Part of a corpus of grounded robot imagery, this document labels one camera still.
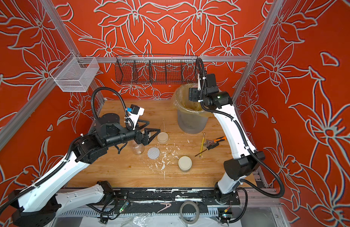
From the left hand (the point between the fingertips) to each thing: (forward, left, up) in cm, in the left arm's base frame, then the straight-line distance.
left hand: (154, 125), depth 59 cm
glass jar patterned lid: (+6, +16, -37) cm, 40 cm away
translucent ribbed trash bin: (+25, -19, -31) cm, 44 cm away
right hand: (+25, -20, 0) cm, 32 cm away
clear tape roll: (-26, -22, -34) cm, 48 cm away
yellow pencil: (+11, -27, -36) cm, 46 cm away
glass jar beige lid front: (-5, -15, -30) cm, 33 cm away
